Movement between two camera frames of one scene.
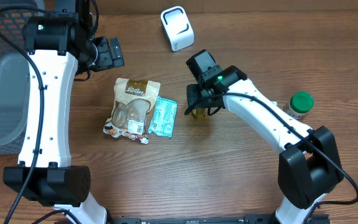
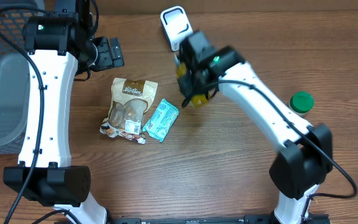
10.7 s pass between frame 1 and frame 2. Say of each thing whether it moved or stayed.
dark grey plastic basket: stayed
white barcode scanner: stayed
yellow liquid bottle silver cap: moved
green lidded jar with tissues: stayed
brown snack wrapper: stayed
